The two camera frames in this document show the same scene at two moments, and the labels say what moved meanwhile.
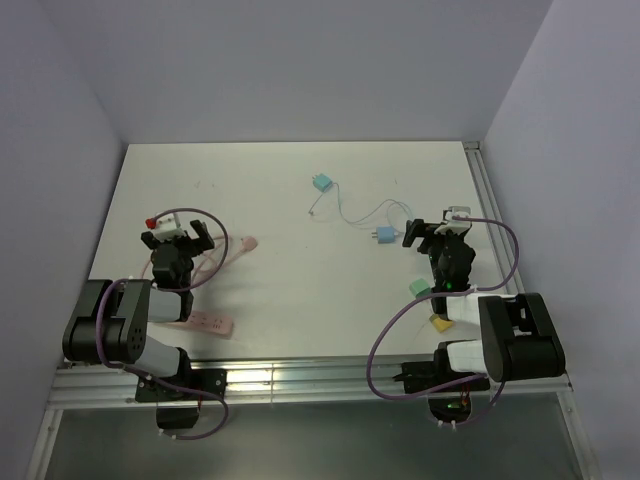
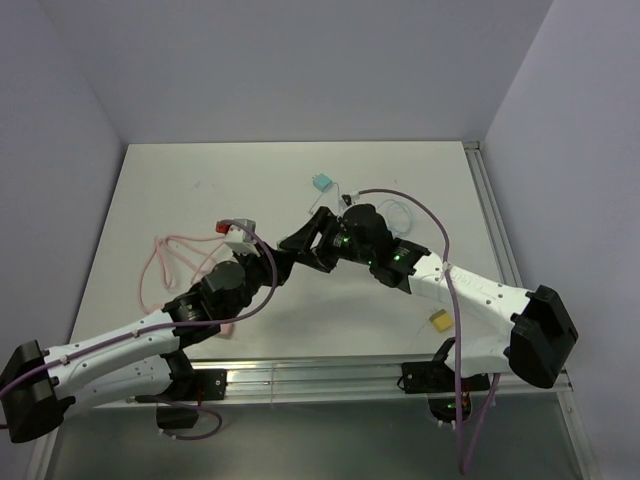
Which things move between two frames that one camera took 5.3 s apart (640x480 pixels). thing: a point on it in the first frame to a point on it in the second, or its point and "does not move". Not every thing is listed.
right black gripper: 417,229 to 325,221
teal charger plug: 322,182 does not move
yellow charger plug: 440,324 does not move
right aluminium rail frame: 493,207 does not move
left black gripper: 204,237 to 263,261
